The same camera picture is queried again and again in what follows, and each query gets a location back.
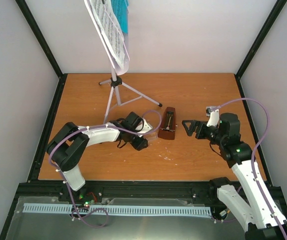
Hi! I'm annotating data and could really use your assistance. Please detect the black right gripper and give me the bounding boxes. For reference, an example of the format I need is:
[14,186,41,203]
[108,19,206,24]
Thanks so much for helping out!
[182,119,226,146]

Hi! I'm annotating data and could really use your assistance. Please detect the brown wooden metronome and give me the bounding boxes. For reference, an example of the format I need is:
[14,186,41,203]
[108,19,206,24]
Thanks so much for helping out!
[157,107,177,141]

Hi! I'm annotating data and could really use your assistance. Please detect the clear plastic metronome cover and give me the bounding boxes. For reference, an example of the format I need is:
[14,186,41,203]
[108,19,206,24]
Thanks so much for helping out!
[143,132,158,145]

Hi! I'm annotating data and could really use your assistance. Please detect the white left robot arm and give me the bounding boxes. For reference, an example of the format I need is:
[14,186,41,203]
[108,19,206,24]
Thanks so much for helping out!
[46,112,153,202]

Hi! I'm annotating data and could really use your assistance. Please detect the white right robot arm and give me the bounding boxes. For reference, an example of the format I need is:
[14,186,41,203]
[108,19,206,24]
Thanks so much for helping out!
[182,112,287,240]

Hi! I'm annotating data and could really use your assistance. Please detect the white tripod music stand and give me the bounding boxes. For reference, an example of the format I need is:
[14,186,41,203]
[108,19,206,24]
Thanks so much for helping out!
[98,60,163,123]

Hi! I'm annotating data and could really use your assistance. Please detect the white sheet music pages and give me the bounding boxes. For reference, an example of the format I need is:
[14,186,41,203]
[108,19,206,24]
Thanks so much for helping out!
[84,0,130,75]

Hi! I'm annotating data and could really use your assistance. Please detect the teal folder on stand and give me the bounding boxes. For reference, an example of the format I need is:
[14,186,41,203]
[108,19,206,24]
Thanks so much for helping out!
[111,0,129,34]

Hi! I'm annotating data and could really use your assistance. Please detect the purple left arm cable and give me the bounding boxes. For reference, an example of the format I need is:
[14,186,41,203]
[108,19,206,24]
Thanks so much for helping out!
[47,109,163,229]

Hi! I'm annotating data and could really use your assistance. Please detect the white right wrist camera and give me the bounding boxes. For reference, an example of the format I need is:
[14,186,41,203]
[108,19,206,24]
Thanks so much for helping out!
[206,106,220,127]

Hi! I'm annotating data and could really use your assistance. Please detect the black aluminium frame rail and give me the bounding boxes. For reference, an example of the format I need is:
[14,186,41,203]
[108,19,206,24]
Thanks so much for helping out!
[15,179,284,208]

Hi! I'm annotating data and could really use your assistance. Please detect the light blue cable duct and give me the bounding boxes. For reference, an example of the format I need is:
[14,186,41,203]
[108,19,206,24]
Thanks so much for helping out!
[22,203,212,219]

